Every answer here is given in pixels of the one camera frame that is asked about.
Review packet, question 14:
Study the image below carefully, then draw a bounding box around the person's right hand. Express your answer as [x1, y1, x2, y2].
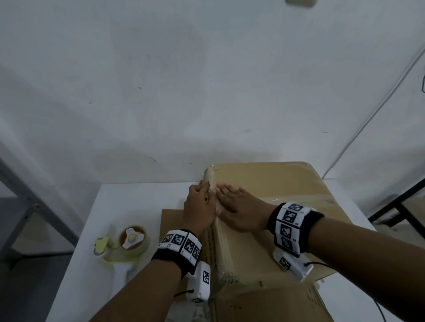
[216, 183, 278, 233]

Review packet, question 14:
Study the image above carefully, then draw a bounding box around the person's left hand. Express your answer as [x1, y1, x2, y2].
[181, 184, 218, 237]

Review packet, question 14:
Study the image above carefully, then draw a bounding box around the brown cardboard box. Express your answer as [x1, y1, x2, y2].
[199, 161, 354, 293]

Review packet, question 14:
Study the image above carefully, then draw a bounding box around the person's right forearm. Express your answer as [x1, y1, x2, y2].
[307, 217, 425, 322]

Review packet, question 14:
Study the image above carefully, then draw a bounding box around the person's left forearm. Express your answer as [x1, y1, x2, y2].
[89, 259, 184, 322]

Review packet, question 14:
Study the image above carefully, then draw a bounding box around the black wristband with marker tags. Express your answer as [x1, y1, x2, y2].
[267, 202, 325, 258]
[151, 228, 202, 279]

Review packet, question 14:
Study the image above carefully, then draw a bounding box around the clear packing tape roll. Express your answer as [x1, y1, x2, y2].
[118, 225, 150, 263]

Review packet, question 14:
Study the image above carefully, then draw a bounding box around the flat brown cardboard sheet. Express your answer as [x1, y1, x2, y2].
[159, 208, 336, 322]

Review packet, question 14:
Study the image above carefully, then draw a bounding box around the white tape dispenser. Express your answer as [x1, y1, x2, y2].
[94, 225, 150, 299]

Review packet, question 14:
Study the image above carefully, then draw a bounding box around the white wrist camera unit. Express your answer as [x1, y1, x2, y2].
[185, 261, 212, 304]
[272, 248, 315, 283]

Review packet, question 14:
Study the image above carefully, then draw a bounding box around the grey metal shelf frame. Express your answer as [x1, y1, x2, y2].
[0, 159, 80, 267]

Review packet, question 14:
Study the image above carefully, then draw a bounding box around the white wall cable conduit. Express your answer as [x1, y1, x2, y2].
[321, 49, 425, 180]

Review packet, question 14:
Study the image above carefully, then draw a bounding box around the black metal table frame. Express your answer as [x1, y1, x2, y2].
[367, 178, 425, 240]

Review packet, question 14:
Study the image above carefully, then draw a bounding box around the black cable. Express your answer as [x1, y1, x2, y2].
[375, 299, 388, 322]

